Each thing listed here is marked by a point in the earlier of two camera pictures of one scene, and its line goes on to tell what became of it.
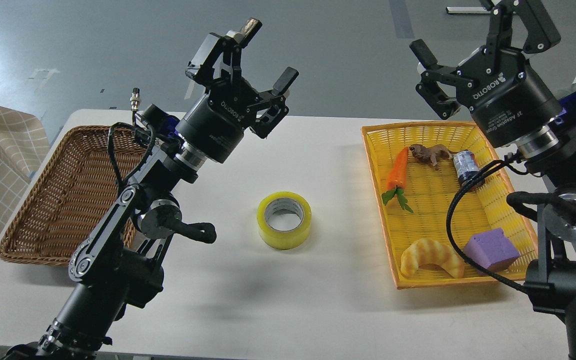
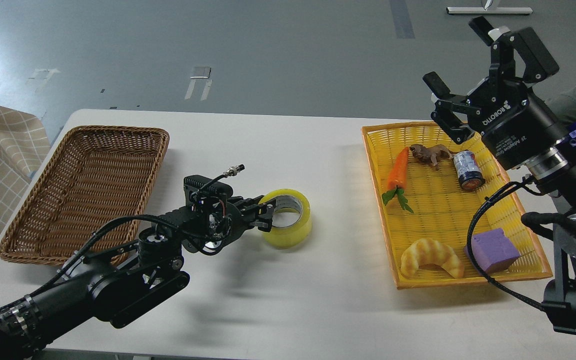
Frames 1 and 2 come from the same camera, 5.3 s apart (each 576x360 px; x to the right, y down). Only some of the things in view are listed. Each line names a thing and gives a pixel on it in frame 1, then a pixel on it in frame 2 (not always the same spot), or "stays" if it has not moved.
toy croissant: x=425 y=251 stays
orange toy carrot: x=396 y=179 stays
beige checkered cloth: x=5 y=146 stays
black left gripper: x=213 y=125 to x=243 y=212
